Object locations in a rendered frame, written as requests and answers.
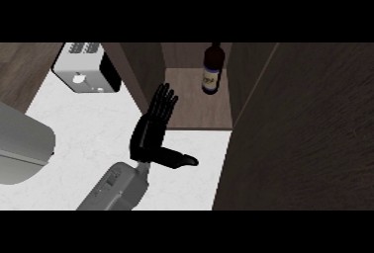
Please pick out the dark brown cabinet door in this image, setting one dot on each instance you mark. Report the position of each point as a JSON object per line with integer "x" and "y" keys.
{"x": 311, "y": 131}

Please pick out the white and black toaster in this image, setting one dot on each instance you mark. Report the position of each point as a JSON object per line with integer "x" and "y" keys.
{"x": 77, "y": 72}

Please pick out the dark wine bottle blue label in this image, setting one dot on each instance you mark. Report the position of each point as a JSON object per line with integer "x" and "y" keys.
{"x": 212, "y": 79}

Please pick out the grey rounded appliance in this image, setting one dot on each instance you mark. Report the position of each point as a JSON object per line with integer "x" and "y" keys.
{"x": 22, "y": 141}

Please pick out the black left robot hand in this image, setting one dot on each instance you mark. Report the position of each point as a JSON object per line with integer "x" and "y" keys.
{"x": 148, "y": 135}

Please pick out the brown wooden cabinet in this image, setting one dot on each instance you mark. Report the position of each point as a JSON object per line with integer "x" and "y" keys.
{"x": 197, "y": 110}

